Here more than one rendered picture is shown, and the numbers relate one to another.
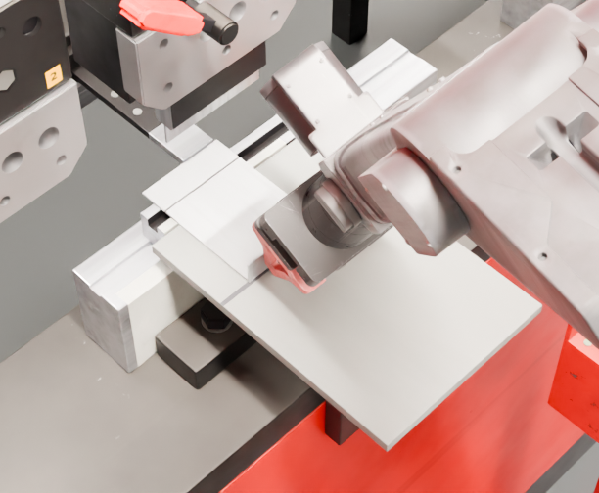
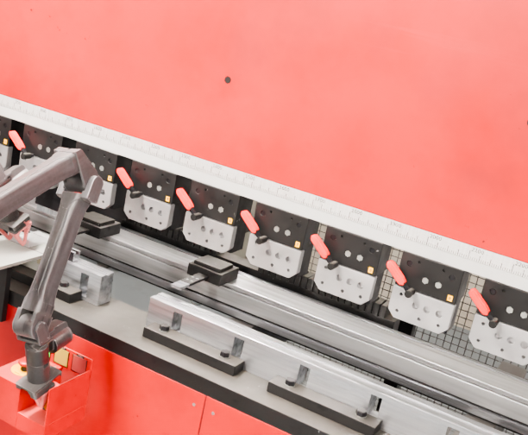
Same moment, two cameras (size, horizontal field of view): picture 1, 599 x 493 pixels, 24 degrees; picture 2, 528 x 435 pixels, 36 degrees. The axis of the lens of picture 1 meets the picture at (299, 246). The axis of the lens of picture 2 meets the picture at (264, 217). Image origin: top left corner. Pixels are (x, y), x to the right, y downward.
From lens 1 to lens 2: 2.42 m
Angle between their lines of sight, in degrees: 65
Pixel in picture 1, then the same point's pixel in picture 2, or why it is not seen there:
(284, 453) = not seen: outside the picture
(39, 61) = (4, 135)
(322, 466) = not seen: outside the picture
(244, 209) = (32, 239)
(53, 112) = (2, 149)
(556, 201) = not seen: outside the picture
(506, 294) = (2, 263)
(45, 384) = not seen: outside the picture
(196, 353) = not seen: hidden behind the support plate
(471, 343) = not seen: outside the picture
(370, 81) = (95, 268)
